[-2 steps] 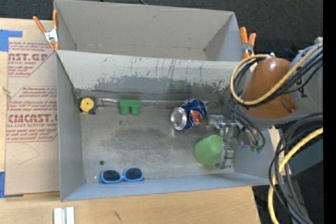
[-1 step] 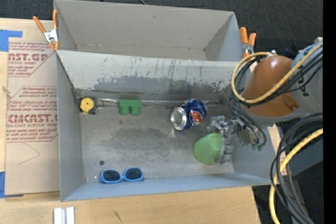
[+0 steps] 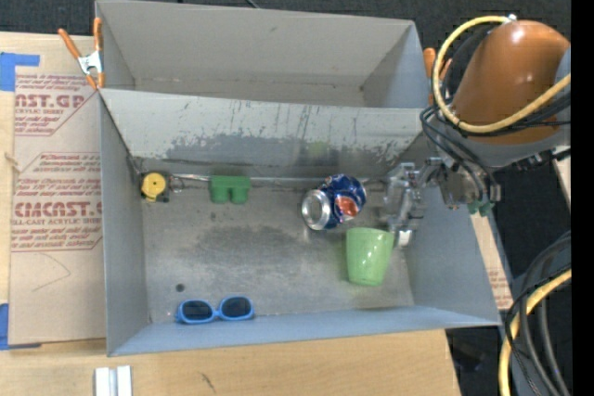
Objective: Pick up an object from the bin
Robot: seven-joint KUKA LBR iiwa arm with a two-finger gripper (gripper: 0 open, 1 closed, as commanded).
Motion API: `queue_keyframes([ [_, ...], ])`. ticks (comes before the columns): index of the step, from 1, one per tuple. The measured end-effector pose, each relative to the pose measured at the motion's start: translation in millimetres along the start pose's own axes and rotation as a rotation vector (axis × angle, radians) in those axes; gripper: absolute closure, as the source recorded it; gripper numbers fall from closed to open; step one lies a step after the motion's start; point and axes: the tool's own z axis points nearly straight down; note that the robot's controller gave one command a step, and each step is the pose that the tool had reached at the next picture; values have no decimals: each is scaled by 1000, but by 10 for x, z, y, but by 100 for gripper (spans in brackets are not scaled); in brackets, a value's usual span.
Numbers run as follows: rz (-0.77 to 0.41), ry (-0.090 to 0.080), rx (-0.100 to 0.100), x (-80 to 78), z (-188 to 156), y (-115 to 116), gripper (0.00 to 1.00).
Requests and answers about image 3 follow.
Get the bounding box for yellow and black round tool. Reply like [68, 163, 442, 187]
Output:
[140, 171, 171, 204]

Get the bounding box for blue sunglasses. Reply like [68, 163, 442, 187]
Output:
[174, 295, 256, 326]

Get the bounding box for crushed blue drink can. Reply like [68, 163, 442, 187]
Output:
[301, 173, 368, 232]

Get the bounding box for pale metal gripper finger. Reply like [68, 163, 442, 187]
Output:
[394, 189, 424, 249]
[382, 174, 409, 223]

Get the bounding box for green toy brick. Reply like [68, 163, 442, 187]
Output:
[208, 174, 252, 206]

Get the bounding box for grey metal bin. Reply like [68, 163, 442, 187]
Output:
[94, 0, 505, 357]

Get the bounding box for green plastic cup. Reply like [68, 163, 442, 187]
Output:
[344, 226, 396, 287]

